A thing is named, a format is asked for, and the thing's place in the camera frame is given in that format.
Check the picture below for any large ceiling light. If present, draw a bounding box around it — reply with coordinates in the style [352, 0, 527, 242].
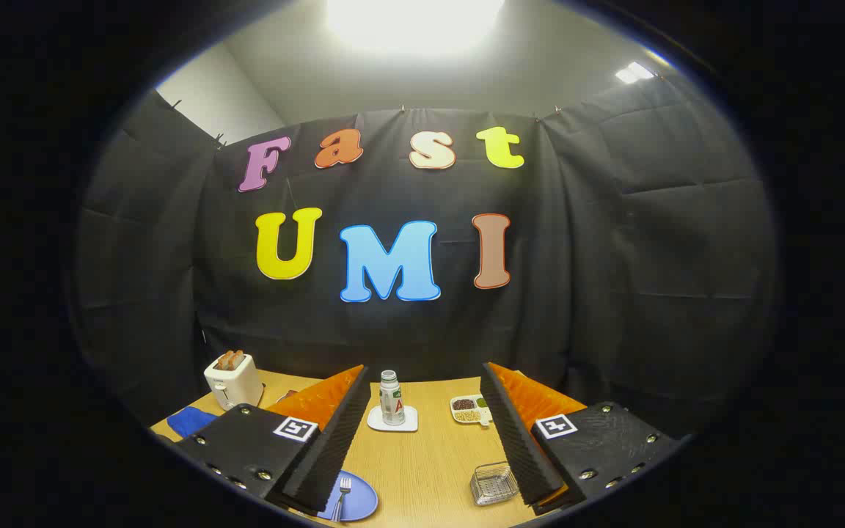
[326, 0, 505, 56]

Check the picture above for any fork with checkered handle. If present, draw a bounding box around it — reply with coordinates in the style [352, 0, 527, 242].
[331, 477, 354, 523]

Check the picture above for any white divided snack dish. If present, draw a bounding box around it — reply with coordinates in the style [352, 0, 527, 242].
[450, 394, 494, 427]

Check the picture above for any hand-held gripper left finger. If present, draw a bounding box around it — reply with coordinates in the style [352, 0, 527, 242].
[173, 364, 372, 516]

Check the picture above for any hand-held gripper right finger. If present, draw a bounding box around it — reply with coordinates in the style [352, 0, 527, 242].
[480, 362, 680, 516]

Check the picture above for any white square coaster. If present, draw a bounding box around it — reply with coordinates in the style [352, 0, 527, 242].
[367, 405, 420, 433]

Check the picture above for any silver drink can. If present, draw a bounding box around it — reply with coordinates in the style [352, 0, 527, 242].
[379, 370, 406, 426]

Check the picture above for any metal wire basket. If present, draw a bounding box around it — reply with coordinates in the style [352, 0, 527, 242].
[469, 462, 520, 507]

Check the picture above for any blue folded cloth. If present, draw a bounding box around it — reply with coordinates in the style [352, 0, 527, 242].
[167, 406, 219, 439]

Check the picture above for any white toaster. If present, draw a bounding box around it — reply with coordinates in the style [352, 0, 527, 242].
[204, 351, 265, 411]

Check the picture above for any small ceiling light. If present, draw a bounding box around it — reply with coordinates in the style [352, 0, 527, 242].
[615, 61, 656, 84]

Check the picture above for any blue round plate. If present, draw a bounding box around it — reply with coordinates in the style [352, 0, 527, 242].
[318, 469, 379, 523]

